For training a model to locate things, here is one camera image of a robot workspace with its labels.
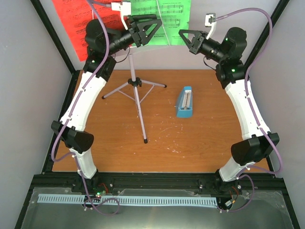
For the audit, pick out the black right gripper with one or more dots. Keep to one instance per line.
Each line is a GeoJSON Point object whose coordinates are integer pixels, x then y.
{"type": "Point", "coordinates": [196, 40]}

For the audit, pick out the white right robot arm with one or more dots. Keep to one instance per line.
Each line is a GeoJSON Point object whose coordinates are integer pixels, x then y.
{"type": "Point", "coordinates": [257, 140]}

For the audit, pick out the white music stand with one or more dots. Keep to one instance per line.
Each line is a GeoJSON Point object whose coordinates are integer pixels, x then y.
{"type": "Point", "coordinates": [135, 82]}

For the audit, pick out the blue metronome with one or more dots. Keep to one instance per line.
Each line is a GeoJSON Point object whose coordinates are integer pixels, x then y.
{"type": "Point", "coordinates": [180, 113]}

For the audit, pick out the light blue slotted cable duct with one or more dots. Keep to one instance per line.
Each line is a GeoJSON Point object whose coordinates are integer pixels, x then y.
{"type": "Point", "coordinates": [136, 201]}

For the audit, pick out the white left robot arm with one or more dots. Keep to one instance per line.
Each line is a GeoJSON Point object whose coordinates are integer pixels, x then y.
{"type": "Point", "coordinates": [102, 44]}

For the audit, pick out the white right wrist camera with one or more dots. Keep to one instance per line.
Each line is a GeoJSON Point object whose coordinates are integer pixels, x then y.
{"type": "Point", "coordinates": [210, 22]}

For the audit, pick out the red sheet music page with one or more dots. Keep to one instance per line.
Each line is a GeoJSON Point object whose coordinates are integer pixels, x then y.
{"type": "Point", "coordinates": [75, 15]}

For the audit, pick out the black aluminium front rail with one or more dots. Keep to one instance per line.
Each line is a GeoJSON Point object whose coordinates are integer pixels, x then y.
{"type": "Point", "coordinates": [252, 187]}

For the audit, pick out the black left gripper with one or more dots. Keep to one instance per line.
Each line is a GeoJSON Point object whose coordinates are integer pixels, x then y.
{"type": "Point", "coordinates": [141, 37]}

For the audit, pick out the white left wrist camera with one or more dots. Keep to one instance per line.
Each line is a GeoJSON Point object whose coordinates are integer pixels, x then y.
{"type": "Point", "coordinates": [125, 9]}

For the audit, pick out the black right frame post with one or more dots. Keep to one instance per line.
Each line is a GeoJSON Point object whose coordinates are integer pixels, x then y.
{"type": "Point", "coordinates": [261, 43]}

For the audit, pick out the green sheet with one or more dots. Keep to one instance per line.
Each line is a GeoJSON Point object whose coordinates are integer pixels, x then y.
{"type": "Point", "coordinates": [175, 16]}

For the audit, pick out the small green led circuit board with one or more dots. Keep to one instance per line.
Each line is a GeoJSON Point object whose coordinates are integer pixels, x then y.
{"type": "Point", "coordinates": [99, 194]}

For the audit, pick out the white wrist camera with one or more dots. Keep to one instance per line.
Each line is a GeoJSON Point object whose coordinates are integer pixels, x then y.
{"type": "Point", "coordinates": [125, 9]}
{"type": "Point", "coordinates": [210, 22]}

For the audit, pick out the clear plastic metronome cover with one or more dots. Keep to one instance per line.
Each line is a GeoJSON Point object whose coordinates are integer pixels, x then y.
{"type": "Point", "coordinates": [186, 100]}

